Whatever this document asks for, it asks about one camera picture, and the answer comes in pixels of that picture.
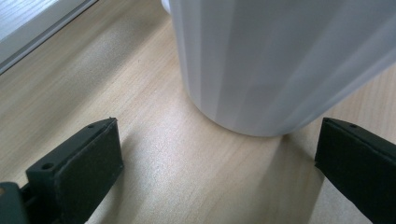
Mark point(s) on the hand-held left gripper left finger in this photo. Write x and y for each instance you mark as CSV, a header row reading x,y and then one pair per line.
x,y
84,174

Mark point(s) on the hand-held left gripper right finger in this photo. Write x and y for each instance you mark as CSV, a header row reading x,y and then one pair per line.
x,y
361,165

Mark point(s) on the white ribbed cup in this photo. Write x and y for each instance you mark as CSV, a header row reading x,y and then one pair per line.
x,y
274,62

